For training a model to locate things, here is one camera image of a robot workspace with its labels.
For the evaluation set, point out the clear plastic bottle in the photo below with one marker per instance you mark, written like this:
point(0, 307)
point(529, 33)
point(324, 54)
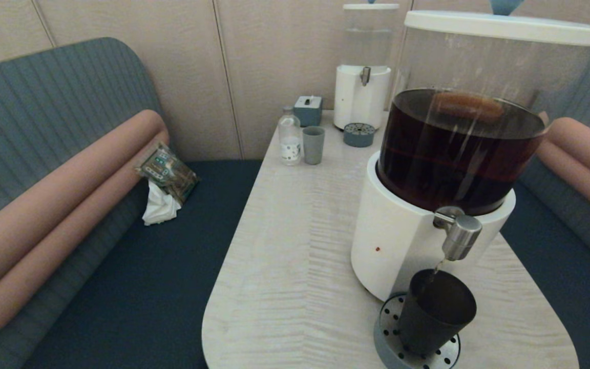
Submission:
point(290, 137)

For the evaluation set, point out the large white dispenser lid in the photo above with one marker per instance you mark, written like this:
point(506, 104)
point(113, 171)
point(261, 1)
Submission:
point(505, 28)

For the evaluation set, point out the large tea beverage dispenser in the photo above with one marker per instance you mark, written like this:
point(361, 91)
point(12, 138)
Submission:
point(397, 241)

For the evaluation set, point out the small round grey drip tray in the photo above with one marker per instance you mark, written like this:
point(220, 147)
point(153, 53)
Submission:
point(359, 135)

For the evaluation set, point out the grey plastic cup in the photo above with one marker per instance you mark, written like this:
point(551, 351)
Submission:
point(313, 145)

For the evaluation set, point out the grey square tissue box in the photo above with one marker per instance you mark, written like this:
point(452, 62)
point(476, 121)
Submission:
point(308, 111)

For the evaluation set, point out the small white dispenser lid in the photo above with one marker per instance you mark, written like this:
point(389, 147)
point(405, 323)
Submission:
point(371, 6)

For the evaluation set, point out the pink sofa bolster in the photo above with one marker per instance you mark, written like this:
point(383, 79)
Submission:
point(44, 220)
point(587, 159)

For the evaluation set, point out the black plastic cup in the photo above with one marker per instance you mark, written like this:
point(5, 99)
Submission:
point(430, 315)

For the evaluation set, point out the green snack packet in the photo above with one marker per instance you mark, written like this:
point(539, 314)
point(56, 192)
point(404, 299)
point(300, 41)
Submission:
point(169, 171)

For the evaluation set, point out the crumpled white tissue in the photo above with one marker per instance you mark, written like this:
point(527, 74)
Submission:
point(161, 207)

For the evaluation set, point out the dark blue sofa seat cushion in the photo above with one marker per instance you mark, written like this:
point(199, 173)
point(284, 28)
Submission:
point(571, 287)
point(162, 287)

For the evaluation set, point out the large round perforated drip tray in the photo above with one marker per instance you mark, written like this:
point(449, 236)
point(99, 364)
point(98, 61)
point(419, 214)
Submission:
point(386, 341)

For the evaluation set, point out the large silver dispenser tap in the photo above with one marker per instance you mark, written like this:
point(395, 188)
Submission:
point(461, 233)

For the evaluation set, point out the small silver dispenser tap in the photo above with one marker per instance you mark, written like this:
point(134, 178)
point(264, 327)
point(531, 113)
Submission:
point(364, 75)

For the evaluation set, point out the small water beverage dispenser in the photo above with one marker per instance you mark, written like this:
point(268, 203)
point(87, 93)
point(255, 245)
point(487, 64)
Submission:
point(359, 100)

